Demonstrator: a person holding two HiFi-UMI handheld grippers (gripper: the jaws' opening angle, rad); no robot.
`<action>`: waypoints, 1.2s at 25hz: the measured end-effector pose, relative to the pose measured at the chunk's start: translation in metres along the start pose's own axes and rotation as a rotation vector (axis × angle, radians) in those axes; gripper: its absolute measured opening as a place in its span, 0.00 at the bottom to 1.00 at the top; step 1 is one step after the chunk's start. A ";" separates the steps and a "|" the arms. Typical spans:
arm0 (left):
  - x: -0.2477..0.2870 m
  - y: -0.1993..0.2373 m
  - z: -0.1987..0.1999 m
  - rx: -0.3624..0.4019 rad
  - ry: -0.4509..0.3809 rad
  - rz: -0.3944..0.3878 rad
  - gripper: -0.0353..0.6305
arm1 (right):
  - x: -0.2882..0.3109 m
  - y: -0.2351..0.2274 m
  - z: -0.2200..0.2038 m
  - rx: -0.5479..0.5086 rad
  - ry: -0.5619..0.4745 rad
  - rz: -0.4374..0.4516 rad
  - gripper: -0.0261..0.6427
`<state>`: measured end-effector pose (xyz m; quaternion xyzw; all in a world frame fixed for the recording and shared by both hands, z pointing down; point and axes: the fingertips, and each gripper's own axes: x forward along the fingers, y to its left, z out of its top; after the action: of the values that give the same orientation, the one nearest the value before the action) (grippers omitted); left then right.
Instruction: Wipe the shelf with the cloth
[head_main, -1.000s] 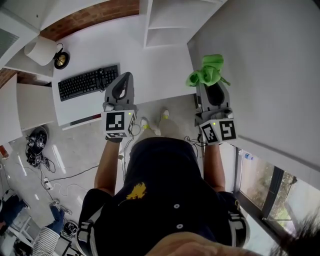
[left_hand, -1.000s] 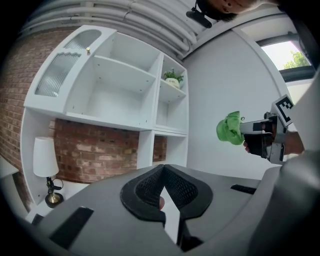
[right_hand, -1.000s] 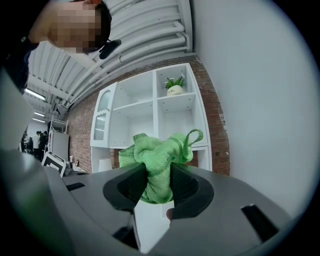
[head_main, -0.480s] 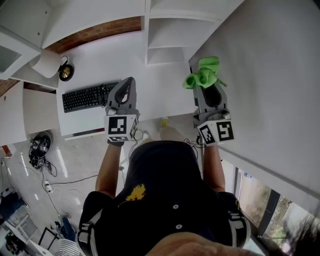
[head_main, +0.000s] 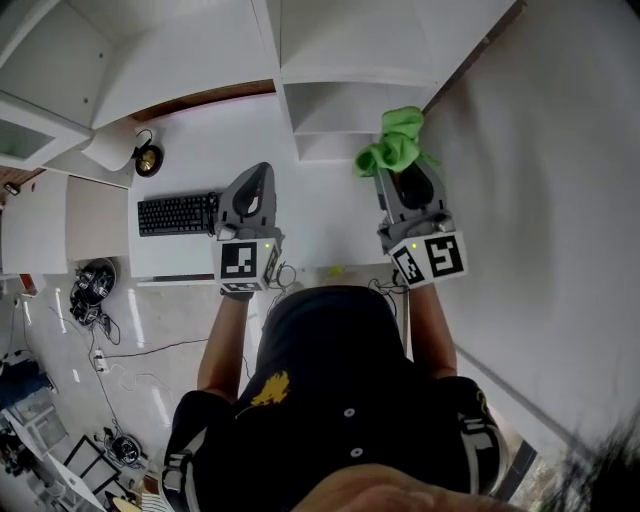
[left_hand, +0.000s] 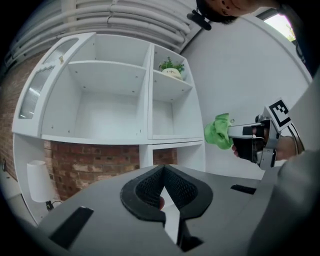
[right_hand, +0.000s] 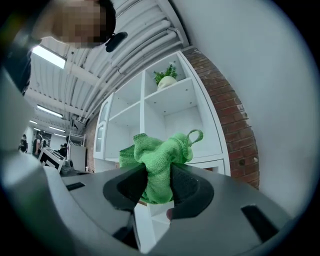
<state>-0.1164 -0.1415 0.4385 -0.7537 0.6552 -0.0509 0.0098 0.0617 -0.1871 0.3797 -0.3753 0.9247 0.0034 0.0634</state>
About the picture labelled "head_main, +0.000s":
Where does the white shade table lamp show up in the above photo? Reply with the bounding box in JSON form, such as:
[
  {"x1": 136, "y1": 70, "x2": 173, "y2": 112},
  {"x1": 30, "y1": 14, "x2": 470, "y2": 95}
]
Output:
[{"x1": 79, "y1": 127, "x2": 166, "y2": 179}]

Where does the white side table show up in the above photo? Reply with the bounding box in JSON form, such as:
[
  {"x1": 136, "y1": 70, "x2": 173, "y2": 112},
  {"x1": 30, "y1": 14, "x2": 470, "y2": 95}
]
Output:
[{"x1": 44, "y1": 452, "x2": 109, "y2": 512}]

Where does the white shelf unit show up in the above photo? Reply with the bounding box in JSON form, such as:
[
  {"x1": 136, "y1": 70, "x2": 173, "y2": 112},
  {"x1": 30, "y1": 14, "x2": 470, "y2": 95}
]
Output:
[{"x1": 0, "y1": 0, "x2": 516, "y2": 174}]

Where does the black keyboard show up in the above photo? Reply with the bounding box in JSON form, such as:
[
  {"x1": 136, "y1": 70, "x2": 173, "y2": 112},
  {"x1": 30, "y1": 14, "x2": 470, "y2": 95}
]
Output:
[{"x1": 137, "y1": 191, "x2": 222, "y2": 238}]

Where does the green cloth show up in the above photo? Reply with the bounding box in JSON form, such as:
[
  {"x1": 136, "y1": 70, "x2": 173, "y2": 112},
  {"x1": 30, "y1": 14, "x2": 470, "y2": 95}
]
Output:
[{"x1": 353, "y1": 105, "x2": 444, "y2": 179}]

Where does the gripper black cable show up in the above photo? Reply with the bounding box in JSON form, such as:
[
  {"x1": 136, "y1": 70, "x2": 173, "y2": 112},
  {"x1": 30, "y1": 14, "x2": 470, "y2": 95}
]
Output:
[
  {"x1": 264, "y1": 260, "x2": 302, "y2": 322},
  {"x1": 368, "y1": 269, "x2": 412, "y2": 352}
]

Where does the white desk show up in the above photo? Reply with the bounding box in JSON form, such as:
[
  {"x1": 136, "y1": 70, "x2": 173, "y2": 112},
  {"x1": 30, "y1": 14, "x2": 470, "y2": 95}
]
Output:
[{"x1": 127, "y1": 92, "x2": 402, "y2": 289}]

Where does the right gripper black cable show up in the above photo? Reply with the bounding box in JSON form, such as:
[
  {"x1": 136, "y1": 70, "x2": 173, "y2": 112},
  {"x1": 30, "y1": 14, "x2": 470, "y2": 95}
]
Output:
[{"x1": 368, "y1": 269, "x2": 412, "y2": 352}]

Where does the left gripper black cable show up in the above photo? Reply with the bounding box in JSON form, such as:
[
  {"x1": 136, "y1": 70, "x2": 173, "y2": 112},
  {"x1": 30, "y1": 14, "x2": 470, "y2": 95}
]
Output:
[{"x1": 264, "y1": 260, "x2": 302, "y2": 322}]

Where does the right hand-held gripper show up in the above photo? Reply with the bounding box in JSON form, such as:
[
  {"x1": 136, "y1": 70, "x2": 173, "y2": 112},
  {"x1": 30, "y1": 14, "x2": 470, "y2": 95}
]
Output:
[{"x1": 374, "y1": 158, "x2": 469, "y2": 291}]

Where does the white floor cable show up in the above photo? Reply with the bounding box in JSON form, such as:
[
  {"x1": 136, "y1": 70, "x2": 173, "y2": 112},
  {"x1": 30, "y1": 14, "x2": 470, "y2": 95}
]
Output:
[{"x1": 109, "y1": 363, "x2": 177, "y2": 402}]

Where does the person's right forearm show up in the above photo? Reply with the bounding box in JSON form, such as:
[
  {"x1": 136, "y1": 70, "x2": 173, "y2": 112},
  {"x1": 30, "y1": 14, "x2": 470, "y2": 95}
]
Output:
[{"x1": 407, "y1": 282, "x2": 459, "y2": 382}]

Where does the white drawer cabinet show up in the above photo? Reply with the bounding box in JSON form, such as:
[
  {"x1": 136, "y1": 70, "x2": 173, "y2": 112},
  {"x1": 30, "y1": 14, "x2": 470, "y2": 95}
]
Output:
[{"x1": 2, "y1": 399, "x2": 69, "y2": 457}]

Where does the person's face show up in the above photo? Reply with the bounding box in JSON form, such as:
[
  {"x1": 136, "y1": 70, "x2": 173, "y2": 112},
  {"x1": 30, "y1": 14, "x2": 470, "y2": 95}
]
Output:
[{"x1": 294, "y1": 462, "x2": 526, "y2": 512}]

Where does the person's left forearm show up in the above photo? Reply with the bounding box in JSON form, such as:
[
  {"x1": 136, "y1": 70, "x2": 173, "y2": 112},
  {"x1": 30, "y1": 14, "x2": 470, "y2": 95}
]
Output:
[{"x1": 197, "y1": 297, "x2": 257, "y2": 402}]

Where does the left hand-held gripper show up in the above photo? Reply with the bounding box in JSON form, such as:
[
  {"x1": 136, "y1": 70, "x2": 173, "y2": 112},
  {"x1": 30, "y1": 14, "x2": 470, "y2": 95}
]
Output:
[{"x1": 211, "y1": 160, "x2": 287, "y2": 294}]

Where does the round black device with cables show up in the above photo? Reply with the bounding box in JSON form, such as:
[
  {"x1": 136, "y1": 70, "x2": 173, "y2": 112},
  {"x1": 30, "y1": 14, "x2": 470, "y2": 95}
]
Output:
[
  {"x1": 102, "y1": 427, "x2": 144, "y2": 469},
  {"x1": 69, "y1": 257, "x2": 119, "y2": 321}
]

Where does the black frame stand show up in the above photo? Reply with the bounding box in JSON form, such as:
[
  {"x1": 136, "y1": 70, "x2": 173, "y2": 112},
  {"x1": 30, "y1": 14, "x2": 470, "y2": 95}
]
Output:
[{"x1": 62, "y1": 434, "x2": 122, "y2": 497}]

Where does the person's black shirt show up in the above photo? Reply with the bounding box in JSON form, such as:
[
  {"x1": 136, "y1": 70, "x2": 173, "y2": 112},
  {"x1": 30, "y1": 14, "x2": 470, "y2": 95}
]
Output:
[{"x1": 162, "y1": 284, "x2": 509, "y2": 512}]

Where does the window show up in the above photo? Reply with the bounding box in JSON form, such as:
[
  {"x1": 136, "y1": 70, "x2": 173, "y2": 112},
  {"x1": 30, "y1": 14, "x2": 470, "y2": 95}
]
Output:
[{"x1": 499, "y1": 434, "x2": 567, "y2": 512}]

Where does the black floor cable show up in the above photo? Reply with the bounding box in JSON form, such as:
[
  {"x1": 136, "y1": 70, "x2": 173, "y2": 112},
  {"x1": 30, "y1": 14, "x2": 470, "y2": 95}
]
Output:
[{"x1": 104, "y1": 337, "x2": 209, "y2": 360}]

